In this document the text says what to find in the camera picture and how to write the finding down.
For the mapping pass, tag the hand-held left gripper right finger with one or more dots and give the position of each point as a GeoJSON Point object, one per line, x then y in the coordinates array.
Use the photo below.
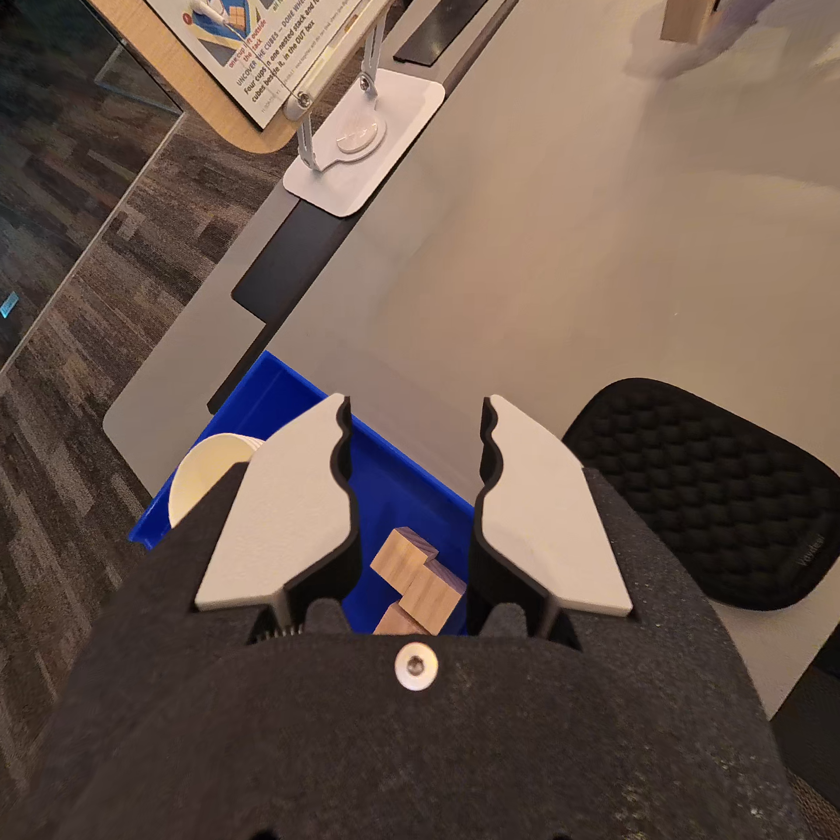
{"type": "Point", "coordinates": [551, 525]}

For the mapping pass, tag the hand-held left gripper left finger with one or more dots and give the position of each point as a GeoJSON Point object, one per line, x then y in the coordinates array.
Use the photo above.
{"type": "Point", "coordinates": [282, 525]}

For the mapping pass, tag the white paper cup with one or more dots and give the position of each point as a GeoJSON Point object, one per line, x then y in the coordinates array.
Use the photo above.
{"type": "Point", "coordinates": [203, 479]}

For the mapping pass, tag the blue plastic bin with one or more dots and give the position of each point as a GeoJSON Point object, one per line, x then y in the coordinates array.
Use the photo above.
{"type": "Point", "coordinates": [407, 485]}

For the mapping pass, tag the black padded armrest mat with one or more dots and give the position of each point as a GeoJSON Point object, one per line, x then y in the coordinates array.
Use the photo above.
{"type": "Point", "coordinates": [709, 492]}

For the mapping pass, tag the black desk panel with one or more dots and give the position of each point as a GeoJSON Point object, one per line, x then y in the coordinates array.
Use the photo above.
{"type": "Point", "coordinates": [295, 262]}

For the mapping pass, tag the wooden document stand white base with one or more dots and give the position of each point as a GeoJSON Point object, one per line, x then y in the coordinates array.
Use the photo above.
{"type": "Point", "coordinates": [394, 111]}

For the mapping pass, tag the printed instruction sheet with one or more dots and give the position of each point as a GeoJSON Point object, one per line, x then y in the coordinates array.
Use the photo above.
{"type": "Point", "coordinates": [275, 39]}

